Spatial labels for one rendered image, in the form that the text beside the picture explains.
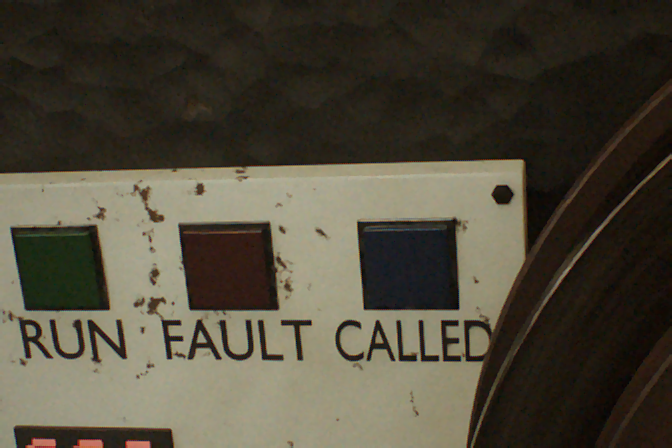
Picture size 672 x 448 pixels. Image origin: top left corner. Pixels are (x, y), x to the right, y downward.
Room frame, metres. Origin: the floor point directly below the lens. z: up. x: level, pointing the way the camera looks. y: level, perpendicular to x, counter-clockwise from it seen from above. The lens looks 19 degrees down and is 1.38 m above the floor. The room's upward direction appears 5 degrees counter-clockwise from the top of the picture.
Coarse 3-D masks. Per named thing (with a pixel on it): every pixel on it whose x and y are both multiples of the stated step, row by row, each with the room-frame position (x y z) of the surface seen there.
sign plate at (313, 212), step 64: (0, 192) 0.50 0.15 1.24; (64, 192) 0.50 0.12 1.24; (128, 192) 0.49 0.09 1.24; (192, 192) 0.49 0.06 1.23; (256, 192) 0.48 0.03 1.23; (320, 192) 0.47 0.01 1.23; (384, 192) 0.47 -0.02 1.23; (448, 192) 0.46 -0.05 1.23; (512, 192) 0.46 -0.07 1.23; (0, 256) 0.51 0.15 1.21; (128, 256) 0.49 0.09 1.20; (320, 256) 0.47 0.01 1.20; (512, 256) 0.46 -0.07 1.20; (0, 320) 0.51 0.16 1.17; (64, 320) 0.50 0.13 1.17; (128, 320) 0.49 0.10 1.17; (192, 320) 0.49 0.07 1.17; (256, 320) 0.48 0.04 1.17; (320, 320) 0.47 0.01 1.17; (384, 320) 0.47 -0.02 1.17; (448, 320) 0.46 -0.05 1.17; (0, 384) 0.51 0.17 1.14; (64, 384) 0.50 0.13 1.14; (128, 384) 0.49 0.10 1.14; (192, 384) 0.49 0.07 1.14; (256, 384) 0.48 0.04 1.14; (320, 384) 0.48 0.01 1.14; (384, 384) 0.47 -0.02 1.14; (448, 384) 0.46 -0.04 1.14
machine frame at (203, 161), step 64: (0, 0) 0.52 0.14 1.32; (64, 0) 0.52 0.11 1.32; (128, 0) 0.51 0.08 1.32; (192, 0) 0.50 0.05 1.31; (256, 0) 0.50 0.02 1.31; (320, 0) 0.49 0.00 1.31; (384, 0) 0.49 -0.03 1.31; (448, 0) 0.48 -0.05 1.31; (512, 0) 0.48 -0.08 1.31; (576, 0) 0.47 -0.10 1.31; (640, 0) 0.46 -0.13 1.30; (0, 64) 0.52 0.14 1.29; (64, 64) 0.52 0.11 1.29; (128, 64) 0.51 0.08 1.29; (192, 64) 0.50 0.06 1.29; (256, 64) 0.50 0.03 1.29; (320, 64) 0.49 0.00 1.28; (384, 64) 0.49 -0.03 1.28; (448, 64) 0.48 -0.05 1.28; (512, 64) 0.48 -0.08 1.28; (576, 64) 0.47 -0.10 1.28; (640, 64) 0.46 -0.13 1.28; (0, 128) 0.53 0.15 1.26; (64, 128) 0.52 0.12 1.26; (128, 128) 0.51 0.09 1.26; (192, 128) 0.51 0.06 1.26; (256, 128) 0.50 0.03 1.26; (320, 128) 0.49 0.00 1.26; (384, 128) 0.49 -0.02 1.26; (448, 128) 0.48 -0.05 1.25; (512, 128) 0.48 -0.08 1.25; (576, 128) 0.47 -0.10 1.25
